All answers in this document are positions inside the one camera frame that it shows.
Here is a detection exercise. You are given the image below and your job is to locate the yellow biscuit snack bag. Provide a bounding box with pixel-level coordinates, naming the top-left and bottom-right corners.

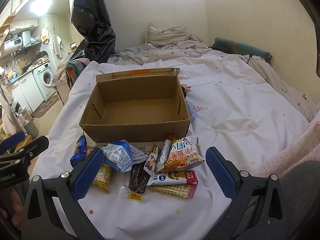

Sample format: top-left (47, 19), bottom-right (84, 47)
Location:
top-left (92, 163), bottom-right (112, 194)

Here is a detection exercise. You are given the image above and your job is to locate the dark blue chip bag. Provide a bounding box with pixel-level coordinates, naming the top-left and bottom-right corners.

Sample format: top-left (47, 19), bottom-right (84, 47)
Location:
top-left (70, 133), bottom-right (87, 167)

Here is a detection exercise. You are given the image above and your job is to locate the beige pink wafer packet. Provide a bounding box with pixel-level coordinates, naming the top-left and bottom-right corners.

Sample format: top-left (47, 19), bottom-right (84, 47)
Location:
top-left (149, 184), bottom-right (197, 199)

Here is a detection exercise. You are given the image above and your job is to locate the white red food packet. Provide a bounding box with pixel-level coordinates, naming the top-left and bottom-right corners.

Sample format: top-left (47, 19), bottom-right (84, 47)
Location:
top-left (147, 170), bottom-right (198, 186)

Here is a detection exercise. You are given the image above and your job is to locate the blue white snack bag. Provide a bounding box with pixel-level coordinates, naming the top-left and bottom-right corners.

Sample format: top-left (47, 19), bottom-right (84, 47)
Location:
top-left (100, 140), bottom-right (150, 173)

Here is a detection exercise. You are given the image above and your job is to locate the dark brown jerky packet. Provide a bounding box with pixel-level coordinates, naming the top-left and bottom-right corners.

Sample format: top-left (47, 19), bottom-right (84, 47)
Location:
top-left (129, 163), bottom-right (150, 193)

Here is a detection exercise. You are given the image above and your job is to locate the Easy Life chicken snack bag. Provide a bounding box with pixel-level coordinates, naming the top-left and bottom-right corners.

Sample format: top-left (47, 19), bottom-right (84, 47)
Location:
top-left (155, 137), bottom-right (204, 172)

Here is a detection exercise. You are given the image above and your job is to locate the brown chocolate bar wrapper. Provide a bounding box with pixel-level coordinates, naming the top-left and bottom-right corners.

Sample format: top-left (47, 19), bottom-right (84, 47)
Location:
top-left (144, 144), bottom-right (159, 176)

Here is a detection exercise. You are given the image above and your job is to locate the white red milk tea sachet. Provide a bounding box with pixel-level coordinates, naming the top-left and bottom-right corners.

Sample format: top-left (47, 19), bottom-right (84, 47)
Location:
top-left (155, 133), bottom-right (174, 172)

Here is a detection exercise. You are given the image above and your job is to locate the person's left hand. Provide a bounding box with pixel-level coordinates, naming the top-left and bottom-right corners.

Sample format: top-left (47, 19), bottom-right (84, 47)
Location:
top-left (1, 187), bottom-right (23, 230)

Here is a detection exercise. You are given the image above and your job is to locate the grey trash bin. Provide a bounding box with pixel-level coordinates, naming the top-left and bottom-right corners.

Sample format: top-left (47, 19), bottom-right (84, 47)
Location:
top-left (24, 119), bottom-right (39, 139)

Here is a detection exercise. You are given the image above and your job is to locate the white kitchen cabinet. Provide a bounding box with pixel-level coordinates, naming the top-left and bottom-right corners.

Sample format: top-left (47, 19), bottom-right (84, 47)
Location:
top-left (9, 72), bottom-right (44, 112)

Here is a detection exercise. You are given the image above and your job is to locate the white washing machine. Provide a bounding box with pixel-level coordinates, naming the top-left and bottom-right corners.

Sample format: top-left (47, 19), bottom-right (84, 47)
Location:
top-left (32, 62), bottom-right (55, 101)

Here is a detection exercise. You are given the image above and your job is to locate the pink dotted blanket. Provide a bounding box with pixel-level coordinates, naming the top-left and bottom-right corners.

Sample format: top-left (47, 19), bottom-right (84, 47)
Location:
top-left (252, 113), bottom-right (320, 178)

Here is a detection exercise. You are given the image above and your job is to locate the white printed bed sheet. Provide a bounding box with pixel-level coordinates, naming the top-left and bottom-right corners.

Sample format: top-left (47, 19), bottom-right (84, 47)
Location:
top-left (33, 53), bottom-right (309, 239)

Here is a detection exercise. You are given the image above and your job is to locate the brown cardboard box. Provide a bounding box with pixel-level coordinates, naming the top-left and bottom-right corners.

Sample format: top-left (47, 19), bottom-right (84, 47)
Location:
top-left (80, 67), bottom-right (191, 142)

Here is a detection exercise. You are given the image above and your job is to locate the black plastic garbage bag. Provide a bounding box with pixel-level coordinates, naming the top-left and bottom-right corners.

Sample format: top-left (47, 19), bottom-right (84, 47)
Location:
top-left (70, 0), bottom-right (117, 64)

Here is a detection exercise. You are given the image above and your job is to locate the green rolled mat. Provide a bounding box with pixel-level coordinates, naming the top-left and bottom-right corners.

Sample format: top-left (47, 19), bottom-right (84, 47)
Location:
top-left (210, 37), bottom-right (272, 63)

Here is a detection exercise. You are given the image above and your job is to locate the floral grey duvet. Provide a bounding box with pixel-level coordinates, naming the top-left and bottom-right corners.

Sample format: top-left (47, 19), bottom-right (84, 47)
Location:
top-left (107, 35), bottom-right (212, 66)

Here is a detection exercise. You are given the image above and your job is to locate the striped pillow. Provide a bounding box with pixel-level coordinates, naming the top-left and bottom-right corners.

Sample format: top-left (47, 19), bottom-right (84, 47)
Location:
top-left (145, 23), bottom-right (187, 47)

